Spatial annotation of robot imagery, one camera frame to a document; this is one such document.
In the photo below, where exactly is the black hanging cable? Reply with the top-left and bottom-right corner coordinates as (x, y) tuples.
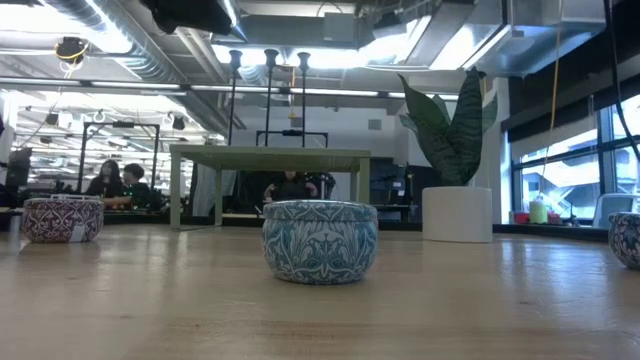
(601, 0), (640, 162)

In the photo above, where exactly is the white plant pot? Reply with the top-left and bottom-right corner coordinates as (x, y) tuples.
(421, 185), (495, 244)

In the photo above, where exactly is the light blue patterned candle tin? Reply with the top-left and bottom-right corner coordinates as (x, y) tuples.
(260, 199), (380, 286)

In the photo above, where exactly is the yellow hanging cable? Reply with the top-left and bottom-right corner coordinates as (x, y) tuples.
(539, 0), (565, 201)

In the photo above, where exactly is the white chair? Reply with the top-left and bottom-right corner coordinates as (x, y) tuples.
(591, 193), (640, 230)

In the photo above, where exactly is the person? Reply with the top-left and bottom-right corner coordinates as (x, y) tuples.
(84, 159), (126, 199)
(263, 170), (321, 203)
(102, 162), (166, 211)

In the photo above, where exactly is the green perforated metal shelf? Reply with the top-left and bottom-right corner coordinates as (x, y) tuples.
(168, 143), (372, 231)

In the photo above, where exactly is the black rig frame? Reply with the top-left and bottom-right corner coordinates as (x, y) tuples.
(77, 120), (161, 195)
(255, 129), (330, 149)

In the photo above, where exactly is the black candlestick holder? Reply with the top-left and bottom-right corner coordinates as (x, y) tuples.
(263, 47), (280, 147)
(227, 48), (245, 147)
(296, 51), (312, 148)

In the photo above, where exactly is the green snake plant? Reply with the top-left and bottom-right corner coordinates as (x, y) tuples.
(397, 67), (500, 189)

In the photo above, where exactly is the green bottle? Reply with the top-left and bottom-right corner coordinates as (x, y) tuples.
(529, 198), (549, 225)

